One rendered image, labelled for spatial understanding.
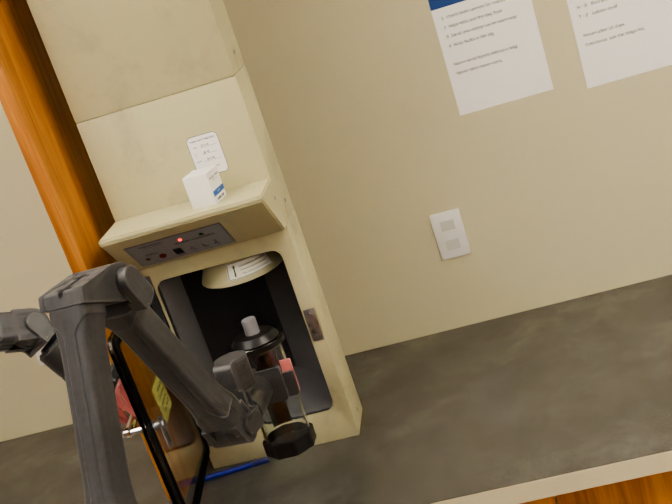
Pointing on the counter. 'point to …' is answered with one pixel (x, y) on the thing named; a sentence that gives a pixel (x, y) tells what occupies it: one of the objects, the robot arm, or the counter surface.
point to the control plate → (180, 244)
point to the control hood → (152, 221)
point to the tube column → (134, 49)
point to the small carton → (204, 187)
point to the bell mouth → (240, 270)
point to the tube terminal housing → (138, 158)
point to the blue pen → (236, 469)
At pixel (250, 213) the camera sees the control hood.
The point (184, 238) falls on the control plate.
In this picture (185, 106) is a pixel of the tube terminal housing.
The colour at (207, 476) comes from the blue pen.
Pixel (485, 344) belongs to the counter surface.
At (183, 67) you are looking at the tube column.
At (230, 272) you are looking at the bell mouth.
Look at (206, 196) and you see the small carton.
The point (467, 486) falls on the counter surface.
